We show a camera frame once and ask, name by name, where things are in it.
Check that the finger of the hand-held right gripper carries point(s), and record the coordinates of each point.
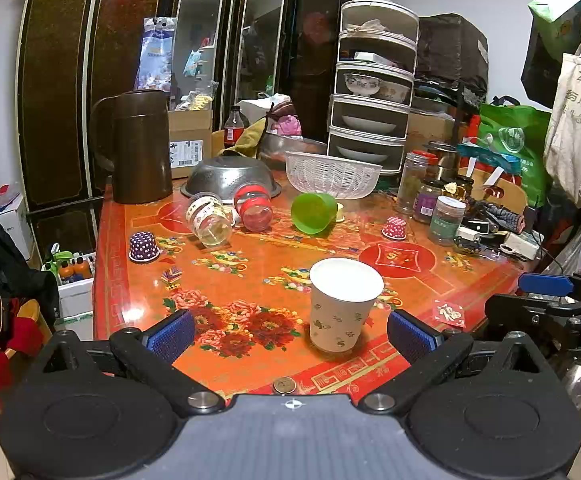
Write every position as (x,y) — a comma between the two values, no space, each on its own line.
(513,316)
(545,285)

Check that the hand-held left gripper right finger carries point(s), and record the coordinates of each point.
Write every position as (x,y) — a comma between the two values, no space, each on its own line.
(413,336)

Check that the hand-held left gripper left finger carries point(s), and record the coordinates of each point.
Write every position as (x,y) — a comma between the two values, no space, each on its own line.
(173,332)

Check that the white floral paper cup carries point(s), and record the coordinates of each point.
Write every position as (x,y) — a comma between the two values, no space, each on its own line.
(343,310)

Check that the purple dotted small cup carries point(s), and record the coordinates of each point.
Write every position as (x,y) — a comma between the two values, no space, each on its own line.
(144,246)

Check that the pink dotted small cup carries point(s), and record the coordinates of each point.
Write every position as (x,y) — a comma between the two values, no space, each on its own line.
(394,228)

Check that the green plastic cup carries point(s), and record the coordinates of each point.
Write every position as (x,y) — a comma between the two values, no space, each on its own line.
(314,212)

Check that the red square sticker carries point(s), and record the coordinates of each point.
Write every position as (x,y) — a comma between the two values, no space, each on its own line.
(448,311)

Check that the white power strip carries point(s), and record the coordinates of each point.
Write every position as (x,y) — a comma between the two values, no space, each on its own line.
(520,245)

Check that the wooden chair back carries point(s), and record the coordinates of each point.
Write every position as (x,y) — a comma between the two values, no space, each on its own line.
(495,186)

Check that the white crate of bottles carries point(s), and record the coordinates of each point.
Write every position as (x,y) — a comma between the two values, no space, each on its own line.
(73,280)

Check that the jar with green label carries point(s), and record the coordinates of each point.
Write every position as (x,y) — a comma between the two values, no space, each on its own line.
(445,220)

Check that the glass jar with patterned band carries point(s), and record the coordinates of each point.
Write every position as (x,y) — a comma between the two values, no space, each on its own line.
(210,220)

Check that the brass coin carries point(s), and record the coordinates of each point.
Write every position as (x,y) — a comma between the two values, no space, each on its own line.
(284,386)

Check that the jar with purple label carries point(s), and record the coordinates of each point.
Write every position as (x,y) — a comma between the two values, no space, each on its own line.
(428,202)

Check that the green shopping bag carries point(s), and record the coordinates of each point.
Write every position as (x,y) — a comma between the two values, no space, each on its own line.
(515,150)

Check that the clear bottle with red cap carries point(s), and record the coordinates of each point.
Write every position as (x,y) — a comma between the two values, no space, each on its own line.
(253,207)

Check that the beige canvas tote bag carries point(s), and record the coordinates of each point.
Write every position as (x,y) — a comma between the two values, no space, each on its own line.
(578,130)

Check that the glass jar with red lid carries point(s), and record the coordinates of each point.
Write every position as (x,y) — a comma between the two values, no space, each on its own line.
(413,175)

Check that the steel colander bowl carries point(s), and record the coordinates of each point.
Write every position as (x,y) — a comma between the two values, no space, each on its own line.
(230,176)

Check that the white plastic basket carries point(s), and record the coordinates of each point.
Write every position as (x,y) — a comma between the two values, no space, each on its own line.
(331,174)

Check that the brown thermos jug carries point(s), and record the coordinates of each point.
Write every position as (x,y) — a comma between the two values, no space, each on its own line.
(133,147)

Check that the cardboard box with label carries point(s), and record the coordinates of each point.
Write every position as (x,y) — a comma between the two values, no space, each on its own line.
(190,142)

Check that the white cardboard box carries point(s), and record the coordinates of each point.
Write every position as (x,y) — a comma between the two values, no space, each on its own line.
(13,222)

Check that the yellow cloth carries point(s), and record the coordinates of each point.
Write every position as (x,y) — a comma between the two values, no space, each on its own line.
(250,136)

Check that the dark soda bottle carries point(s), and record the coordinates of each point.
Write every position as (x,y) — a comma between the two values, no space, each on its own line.
(234,127)

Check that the white plate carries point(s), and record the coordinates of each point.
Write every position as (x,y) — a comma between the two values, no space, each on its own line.
(368,122)

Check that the black hanging bag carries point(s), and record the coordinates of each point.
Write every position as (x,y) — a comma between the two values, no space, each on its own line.
(540,65)

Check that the pink cloth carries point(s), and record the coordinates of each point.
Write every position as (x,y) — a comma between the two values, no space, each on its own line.
(288,125)

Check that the tiered dish cover rack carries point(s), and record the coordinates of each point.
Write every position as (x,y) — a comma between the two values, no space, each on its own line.
(373,90)

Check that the black cloth cover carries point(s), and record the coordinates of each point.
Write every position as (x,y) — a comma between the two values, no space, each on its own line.
(450,50)

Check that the floral ceramic bowl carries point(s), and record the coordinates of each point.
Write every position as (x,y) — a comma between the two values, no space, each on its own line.
(363,84)

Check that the hanging clear snack bag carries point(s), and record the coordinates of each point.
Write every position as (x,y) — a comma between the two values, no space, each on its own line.
(155,55)

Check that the dark wooden wardrobe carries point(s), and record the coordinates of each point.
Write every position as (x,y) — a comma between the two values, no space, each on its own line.
(95,60)

